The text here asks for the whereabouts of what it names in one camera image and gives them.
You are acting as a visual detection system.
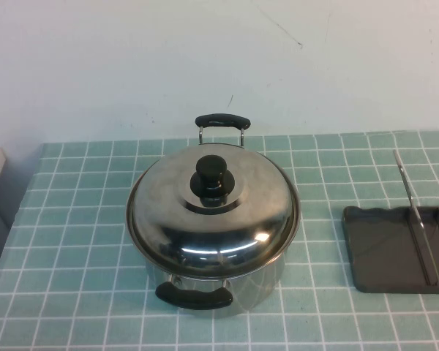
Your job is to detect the stainless steel lid black knob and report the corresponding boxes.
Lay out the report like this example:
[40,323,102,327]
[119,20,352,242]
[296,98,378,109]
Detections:
[127,146,301,277]

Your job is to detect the stainless steel pot black handles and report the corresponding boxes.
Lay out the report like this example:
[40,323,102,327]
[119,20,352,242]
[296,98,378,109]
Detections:
[126,113,303,321]

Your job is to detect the teal tile-pattern table mat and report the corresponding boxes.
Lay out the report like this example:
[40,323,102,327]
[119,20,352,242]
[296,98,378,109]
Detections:
[0,129,439,351]

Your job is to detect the dark grey lid rack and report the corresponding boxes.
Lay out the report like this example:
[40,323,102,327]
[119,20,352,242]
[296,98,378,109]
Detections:
[340,149,439,295]

